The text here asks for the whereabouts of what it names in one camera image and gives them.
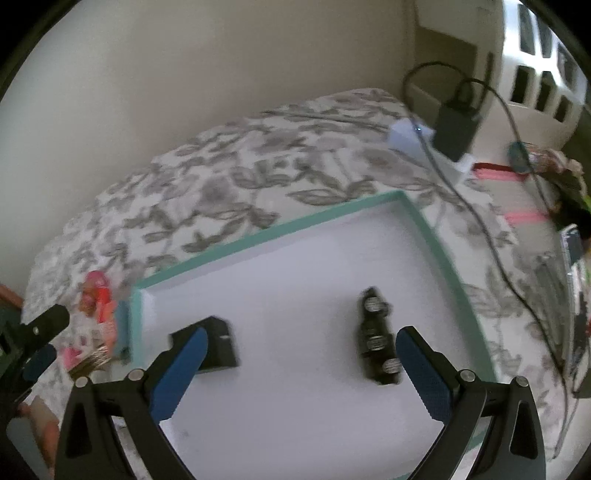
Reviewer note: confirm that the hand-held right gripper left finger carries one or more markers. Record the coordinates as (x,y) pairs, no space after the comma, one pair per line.
(180,374)

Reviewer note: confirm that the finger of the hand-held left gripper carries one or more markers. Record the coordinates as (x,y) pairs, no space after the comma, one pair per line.
(39,364)
(48,321)

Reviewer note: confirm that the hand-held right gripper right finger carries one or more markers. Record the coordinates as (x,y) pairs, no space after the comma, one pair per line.
(425,378)

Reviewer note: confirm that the black charger block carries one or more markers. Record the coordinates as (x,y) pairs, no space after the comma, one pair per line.
(221,346)

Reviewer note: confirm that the teal-rimmed white tray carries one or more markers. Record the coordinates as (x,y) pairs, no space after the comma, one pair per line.
(300,277)

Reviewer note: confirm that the pink doll toy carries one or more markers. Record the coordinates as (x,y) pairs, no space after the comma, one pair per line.
(99,300)

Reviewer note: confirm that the black toy car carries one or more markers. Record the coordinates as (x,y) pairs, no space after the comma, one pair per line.
(374,332)

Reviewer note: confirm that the grey ridged case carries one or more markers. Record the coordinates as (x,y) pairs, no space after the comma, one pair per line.
(547,286)

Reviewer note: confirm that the smartphone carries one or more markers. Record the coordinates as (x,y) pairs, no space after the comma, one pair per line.
(572,249)

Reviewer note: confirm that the teal round lid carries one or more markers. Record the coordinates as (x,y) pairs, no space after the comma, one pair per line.
(519,157)

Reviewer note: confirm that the white power strip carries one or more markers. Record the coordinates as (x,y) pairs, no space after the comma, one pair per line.
(406,136)

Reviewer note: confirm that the black power adapter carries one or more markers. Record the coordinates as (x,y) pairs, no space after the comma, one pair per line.
(455,129)

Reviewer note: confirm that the brown wooden rail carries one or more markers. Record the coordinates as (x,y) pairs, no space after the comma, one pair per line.
(9,295)

